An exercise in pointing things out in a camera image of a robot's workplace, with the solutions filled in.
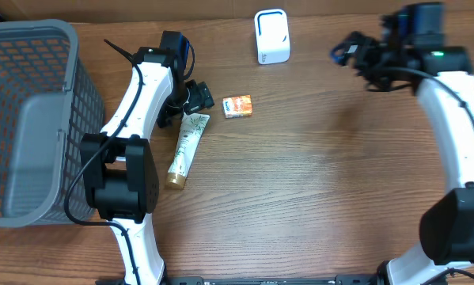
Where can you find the white Pantene tube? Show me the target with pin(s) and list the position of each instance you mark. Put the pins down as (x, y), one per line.
(191, 129)

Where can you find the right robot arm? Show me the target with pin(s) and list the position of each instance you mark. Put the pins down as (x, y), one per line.
(412, 53)

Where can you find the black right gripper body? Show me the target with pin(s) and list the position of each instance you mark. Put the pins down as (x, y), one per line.
(377, 61)

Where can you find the white barcode scanner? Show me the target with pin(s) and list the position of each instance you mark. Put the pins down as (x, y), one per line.
(272, 36)

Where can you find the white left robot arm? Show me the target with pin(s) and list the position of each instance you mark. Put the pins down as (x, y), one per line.
(118, 170)

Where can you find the small orange tissue pack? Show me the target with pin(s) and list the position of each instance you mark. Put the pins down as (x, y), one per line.
(240, 106)

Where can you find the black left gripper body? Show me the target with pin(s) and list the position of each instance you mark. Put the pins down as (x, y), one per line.
(193, 99)

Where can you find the dark grey plastic basket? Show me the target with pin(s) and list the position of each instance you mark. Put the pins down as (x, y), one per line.
(48, 102)

